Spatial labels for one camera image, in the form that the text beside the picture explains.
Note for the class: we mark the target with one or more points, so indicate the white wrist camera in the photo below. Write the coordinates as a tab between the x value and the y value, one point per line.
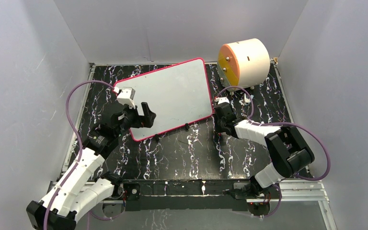
125	96
221	100

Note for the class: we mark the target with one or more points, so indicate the cream cylinder with orange face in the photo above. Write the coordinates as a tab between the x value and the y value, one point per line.
243	64

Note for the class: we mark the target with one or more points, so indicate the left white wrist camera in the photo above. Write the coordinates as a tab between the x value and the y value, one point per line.
125	96

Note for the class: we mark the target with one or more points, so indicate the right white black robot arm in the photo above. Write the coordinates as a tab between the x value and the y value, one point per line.
288	150

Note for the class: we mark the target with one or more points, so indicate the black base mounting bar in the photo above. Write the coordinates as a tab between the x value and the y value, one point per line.
188	194

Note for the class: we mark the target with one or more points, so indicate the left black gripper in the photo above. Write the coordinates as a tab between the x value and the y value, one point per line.
145	121

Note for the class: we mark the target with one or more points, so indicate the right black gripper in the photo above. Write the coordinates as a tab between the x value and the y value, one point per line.
217	128

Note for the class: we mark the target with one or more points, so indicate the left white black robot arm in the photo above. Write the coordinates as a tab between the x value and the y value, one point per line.
65	204

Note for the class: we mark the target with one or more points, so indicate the small white clip object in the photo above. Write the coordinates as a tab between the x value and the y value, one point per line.
245	100

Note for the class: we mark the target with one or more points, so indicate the pink framed whiteboard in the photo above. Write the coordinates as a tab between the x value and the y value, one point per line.
178	94

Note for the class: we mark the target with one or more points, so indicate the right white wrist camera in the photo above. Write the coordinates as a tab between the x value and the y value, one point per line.
221	100

